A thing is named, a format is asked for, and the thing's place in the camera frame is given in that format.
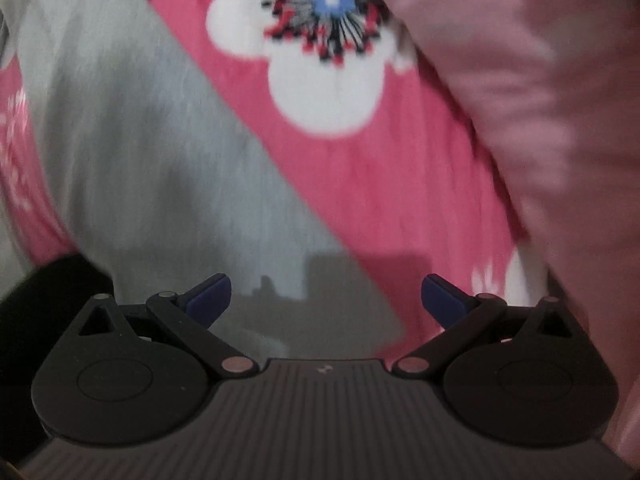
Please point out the pink quilt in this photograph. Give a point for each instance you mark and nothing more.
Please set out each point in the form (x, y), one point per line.
(550, 85)

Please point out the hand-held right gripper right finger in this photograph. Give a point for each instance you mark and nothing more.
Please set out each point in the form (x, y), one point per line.
(442, 302)

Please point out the pink floral blanket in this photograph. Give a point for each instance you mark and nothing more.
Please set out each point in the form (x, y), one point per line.
(350, 160)

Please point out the grey sweatpants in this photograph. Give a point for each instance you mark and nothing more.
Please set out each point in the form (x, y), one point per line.
(150, 160)

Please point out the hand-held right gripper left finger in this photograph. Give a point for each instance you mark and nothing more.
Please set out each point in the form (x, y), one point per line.
(210, 299)

